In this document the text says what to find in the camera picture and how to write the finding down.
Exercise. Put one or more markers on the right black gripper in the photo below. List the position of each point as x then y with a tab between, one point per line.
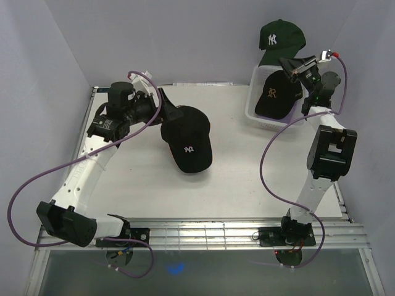
293	67

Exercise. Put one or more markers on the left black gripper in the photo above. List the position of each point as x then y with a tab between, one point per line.
168	111

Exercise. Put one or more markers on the green NY baseball cap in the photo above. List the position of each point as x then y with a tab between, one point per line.
279	39

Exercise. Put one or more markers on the black NY baseball cap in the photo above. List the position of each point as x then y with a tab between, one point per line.
188	139

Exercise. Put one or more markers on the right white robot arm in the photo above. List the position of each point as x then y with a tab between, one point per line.
332	149

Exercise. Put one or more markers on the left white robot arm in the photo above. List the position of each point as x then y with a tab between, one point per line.
64	216

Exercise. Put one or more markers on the black gold R cap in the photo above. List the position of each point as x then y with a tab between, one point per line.
278	96

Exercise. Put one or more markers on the white plastic basket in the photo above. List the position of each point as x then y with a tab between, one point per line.
258	78

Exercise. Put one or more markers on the purple baseball cap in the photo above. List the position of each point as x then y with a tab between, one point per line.
293	114

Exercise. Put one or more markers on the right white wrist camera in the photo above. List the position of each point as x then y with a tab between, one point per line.
326	56

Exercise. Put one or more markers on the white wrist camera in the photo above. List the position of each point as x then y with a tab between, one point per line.
326	56
142	81

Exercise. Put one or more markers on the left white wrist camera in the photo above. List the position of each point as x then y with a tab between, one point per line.
142	81

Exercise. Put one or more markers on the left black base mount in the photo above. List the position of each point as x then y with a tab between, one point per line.
141	234

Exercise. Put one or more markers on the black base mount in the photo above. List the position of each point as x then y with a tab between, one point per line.
141	234
273	237

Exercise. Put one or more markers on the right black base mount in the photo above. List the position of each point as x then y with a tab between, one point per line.
273	237

